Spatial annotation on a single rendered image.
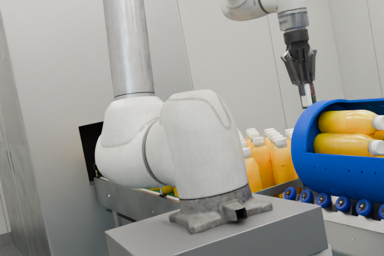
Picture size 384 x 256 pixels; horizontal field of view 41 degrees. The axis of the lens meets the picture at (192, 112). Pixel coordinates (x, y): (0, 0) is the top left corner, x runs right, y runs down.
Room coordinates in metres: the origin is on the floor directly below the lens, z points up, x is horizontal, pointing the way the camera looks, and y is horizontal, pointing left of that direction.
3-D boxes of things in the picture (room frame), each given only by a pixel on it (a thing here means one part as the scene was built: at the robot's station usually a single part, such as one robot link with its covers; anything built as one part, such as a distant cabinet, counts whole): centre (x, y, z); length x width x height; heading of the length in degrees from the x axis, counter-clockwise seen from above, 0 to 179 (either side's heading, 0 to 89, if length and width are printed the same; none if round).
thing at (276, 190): (1.68, -0.31, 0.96); 0.40 x 0.01 x 0.03; 118
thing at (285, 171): (1.71, -0.28, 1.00); 0.07 x 0.07 x 0.19
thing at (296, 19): (1.58, -0.36, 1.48); 0.09 x 0.09 x 0.06
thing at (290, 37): (1.58, -0.36, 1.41); 0.08 x 0.07 x 0.09; 118
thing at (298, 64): (1.57, -0.34, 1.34); 0.04 x 0.01 x 0.11; 28
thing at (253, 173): (1.64, -0.14, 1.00); 0.07 x 0.07 x 0.19
